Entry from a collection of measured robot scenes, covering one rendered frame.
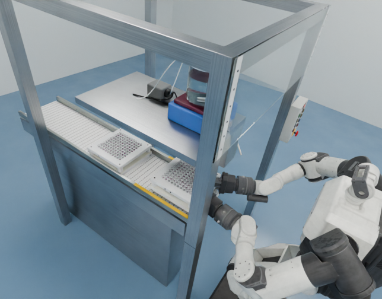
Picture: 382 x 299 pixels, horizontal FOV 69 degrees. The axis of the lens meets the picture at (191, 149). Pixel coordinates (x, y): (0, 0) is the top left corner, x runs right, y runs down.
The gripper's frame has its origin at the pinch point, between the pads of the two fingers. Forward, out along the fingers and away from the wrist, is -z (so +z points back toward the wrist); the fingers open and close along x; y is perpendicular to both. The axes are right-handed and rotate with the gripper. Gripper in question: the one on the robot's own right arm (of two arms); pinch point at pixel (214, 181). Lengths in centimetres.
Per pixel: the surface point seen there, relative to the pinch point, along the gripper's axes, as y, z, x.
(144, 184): 4.1, -33.9, 11.8
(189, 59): -20, -19, -66
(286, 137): 53, 49, 6
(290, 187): 96, 93, 94
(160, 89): 12.9, -29.4, -37.9
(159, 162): 21.9, -28.7, 12.0
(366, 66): 258, 204, 24
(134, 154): 18.2, -41.6, 5.0
